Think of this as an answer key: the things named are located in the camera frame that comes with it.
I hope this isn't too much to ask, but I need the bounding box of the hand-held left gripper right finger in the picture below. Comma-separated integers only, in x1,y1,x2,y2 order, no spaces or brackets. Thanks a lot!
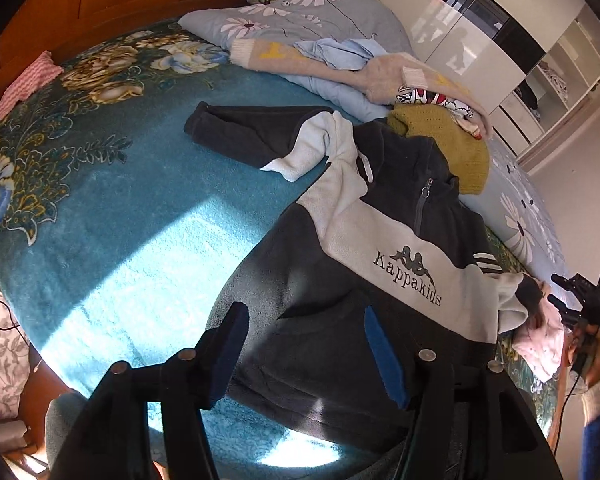
364,307,564,480

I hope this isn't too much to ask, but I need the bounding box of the white and black wardrobe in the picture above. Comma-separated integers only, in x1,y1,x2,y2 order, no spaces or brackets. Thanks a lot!
310,0,600,173

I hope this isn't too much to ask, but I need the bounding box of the grey padded seat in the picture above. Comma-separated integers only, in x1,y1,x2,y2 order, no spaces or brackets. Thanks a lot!
44,392,98,467

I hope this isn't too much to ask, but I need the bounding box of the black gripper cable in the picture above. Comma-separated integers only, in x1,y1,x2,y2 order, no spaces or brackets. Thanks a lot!
550,369,583,458

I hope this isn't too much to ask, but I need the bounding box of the pink checkered cloth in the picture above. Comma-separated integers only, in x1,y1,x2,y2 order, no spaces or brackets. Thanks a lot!
0,50,64,121

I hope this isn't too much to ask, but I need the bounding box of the person's right hand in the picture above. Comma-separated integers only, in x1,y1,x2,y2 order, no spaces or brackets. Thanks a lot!
568,331,600,392

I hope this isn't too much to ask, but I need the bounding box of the black and grey fleece jacket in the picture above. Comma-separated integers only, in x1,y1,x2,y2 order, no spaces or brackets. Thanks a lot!
184,101,544,455

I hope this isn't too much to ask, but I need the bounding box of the thin black cable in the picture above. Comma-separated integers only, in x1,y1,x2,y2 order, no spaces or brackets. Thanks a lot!
0,294,22,334

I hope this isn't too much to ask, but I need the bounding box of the beige knit sweater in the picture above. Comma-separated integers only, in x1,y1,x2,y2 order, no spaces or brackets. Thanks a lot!
229,36,494,142

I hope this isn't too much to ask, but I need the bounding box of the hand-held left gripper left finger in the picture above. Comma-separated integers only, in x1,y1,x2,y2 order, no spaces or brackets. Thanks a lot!
50,302,251,480

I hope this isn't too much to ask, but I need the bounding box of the grey-blue daisy print quilt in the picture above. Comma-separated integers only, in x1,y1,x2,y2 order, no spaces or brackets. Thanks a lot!
178,0,569,287

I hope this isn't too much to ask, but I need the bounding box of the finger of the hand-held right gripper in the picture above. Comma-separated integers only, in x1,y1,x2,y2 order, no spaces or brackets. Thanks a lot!
550,272,589,295
547,294,588,327

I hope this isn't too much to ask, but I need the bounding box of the white red black patterned garment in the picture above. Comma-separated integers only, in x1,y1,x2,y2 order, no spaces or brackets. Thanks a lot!
396,84,484,139

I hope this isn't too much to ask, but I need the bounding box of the mustard knit garment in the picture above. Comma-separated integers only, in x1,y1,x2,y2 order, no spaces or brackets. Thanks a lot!
385,103,491,196

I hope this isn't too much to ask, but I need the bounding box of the pink garment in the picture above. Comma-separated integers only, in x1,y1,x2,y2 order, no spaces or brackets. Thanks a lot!
510,280,567,384

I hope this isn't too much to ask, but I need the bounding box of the light blue garment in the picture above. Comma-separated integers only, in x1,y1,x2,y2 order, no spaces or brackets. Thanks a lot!
279,37,397,124

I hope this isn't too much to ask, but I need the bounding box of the teal floral blanket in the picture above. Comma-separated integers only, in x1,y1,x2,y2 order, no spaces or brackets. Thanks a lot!
0,20,573,480

